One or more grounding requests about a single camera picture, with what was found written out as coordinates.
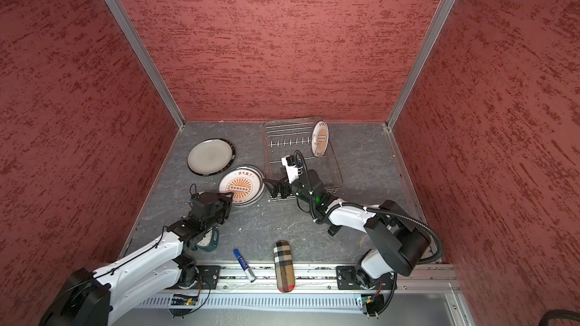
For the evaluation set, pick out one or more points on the white grey line plate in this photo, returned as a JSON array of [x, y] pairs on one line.
[[210, 157]]

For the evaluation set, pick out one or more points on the left corner aluminium profile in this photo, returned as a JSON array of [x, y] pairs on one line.
[[123, 20]]

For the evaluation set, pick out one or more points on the white perforated cable duct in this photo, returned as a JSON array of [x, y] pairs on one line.
[[349, 303]]

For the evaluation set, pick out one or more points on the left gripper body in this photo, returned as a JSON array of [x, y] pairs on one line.
[[223, 209]]

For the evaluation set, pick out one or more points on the plaid glasses case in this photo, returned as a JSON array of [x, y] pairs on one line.
[[284, 267]]

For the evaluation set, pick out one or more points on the dark rimmed cream plate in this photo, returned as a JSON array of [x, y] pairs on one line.
[[231, 147]]

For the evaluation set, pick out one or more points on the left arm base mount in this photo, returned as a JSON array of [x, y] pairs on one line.
[[198, 277]]

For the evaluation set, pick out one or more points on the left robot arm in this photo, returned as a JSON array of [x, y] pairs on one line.
[[101, 296]]

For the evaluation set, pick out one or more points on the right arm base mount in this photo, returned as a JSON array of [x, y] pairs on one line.
[[354, 278]]

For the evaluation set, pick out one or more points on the black usb stick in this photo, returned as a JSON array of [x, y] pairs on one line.
[[333, 230]]

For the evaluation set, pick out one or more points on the aluminium front rail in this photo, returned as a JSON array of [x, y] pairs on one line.
[[320, 278]]

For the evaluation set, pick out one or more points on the orange sunburst plate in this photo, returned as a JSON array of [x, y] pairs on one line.
[[320, 139], [246, 183]]

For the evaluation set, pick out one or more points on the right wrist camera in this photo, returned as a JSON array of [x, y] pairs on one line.
[[292, 169]]

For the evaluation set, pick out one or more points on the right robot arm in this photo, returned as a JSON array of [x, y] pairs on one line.
[[399, 240]]

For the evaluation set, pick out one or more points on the corner aluminium profile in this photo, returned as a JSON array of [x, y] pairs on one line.
[[439, 18], [123, 20]]

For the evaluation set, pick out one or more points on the teal alarm clock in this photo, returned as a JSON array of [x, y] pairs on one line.
[[209, 242]]

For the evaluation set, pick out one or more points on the right corner aluminium profile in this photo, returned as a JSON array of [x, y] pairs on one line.
[[439, 18]]

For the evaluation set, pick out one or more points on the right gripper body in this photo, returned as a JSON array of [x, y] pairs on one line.
[[297, 187]]

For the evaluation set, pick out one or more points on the blue marker pen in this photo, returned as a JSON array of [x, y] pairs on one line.
[[250, 275]]

